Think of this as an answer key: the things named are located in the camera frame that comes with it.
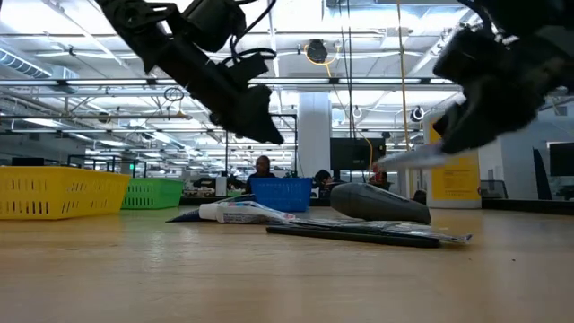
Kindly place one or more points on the white building column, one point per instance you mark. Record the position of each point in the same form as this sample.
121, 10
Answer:
315, 134

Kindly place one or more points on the yellow plastic basket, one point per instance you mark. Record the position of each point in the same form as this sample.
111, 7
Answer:
54, 193

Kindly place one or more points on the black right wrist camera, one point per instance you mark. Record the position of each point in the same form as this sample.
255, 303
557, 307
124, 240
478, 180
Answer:
466, 56

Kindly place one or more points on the blue plastic basket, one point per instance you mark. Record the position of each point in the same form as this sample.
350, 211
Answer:
282, 194

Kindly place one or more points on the green plastic basket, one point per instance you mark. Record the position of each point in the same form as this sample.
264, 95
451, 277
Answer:
152, 194

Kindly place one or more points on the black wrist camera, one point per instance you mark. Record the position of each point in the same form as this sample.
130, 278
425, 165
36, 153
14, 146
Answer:
466, 56
244, 69

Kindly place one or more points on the person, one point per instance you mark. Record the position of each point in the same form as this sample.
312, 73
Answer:
261, 170
379, 177
324, 179

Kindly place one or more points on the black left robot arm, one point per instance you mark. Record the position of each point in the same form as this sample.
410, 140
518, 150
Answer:
179, 49

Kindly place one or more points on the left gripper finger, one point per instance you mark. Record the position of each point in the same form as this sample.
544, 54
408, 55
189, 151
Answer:
262, 132

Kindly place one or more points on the black comb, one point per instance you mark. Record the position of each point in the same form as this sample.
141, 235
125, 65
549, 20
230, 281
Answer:
350, 235

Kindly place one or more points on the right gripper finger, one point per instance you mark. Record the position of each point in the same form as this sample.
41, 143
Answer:
466, 130

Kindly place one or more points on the dark blue sachet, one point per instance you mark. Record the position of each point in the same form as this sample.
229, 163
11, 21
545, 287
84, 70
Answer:
184, 217

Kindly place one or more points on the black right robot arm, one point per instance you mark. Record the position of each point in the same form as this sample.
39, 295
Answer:
538, 27

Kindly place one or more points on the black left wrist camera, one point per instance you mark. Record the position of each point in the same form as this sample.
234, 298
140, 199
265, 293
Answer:
244, 69

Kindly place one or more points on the black monitor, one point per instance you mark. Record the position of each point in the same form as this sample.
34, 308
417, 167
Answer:
562, 159
354, 154

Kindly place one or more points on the black stand frame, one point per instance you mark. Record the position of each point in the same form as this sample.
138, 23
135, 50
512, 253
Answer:
107, 158
293, 134

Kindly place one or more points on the grey travel bottle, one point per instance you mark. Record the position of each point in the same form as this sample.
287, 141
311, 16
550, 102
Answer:
381, 204

